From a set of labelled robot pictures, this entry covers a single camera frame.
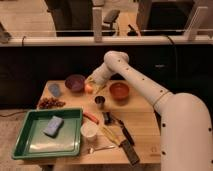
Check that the black office chair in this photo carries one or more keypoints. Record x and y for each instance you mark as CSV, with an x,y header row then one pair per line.
x,y
108,21

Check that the green plastic tray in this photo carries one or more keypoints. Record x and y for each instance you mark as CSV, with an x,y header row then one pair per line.
x,y
32,143

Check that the small metal cup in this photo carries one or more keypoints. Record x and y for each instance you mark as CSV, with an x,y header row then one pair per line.
x,y
100,101

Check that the bunch of dark grapes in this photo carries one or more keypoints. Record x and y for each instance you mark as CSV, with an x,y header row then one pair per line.
x,y
49,103

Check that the orange bowl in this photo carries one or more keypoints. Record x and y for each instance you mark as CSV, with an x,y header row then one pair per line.
x,y
119,91

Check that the orange apple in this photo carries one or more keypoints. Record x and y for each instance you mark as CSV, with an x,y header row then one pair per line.
x,y
88,89

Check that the metal spoon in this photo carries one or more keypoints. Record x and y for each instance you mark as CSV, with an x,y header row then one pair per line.
x,y
92,150

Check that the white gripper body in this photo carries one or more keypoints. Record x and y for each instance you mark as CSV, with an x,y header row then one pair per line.
x,y
101,75

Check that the black handled knife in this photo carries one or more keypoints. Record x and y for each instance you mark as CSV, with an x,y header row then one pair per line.
x,y
124,130

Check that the blue sponge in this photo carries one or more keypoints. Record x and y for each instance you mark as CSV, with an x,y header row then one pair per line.
x,y
53,126

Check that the small black object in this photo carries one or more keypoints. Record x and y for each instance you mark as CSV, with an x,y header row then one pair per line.
x,y
107,118

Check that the white railing bar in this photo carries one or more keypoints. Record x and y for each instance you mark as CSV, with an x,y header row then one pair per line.
x,y
105,41

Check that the dark spatula tool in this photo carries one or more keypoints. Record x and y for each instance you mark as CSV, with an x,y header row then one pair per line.
x,y
130,152

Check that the purple bowl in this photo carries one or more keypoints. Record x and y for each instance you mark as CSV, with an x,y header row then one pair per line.
x,y
75,83

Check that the light blue cloth piece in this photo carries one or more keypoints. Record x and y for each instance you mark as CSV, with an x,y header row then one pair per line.
x,y
54,89

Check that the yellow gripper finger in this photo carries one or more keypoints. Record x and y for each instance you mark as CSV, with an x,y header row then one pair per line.
x,y
99,88

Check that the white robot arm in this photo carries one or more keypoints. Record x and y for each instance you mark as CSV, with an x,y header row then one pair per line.
x,y
186,128

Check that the white paper cup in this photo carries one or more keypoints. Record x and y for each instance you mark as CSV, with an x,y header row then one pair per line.
x,y
89,131

